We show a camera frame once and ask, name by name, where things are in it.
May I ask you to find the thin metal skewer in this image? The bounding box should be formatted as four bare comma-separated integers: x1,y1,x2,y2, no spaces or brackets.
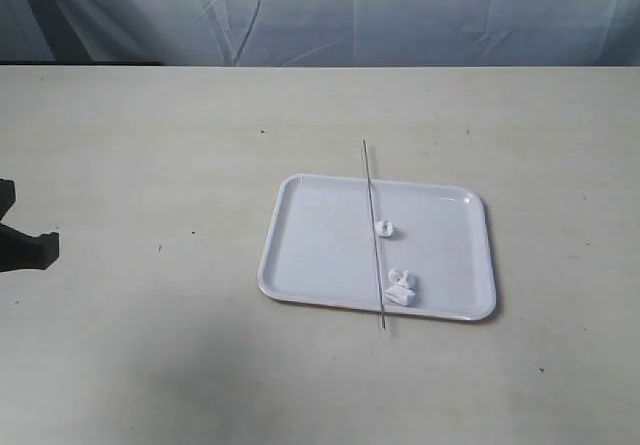
361,139,387,331

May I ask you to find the white marshmallow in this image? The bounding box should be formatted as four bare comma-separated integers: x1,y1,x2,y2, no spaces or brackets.
374,220,395,238
384,285,416,307
388,268,415,289

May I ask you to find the blue-grey backdrop curtain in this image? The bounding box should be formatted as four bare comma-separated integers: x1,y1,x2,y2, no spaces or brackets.
1,0,639,67

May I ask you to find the white plastic tray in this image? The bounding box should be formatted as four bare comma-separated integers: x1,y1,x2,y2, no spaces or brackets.
257,174,497,322

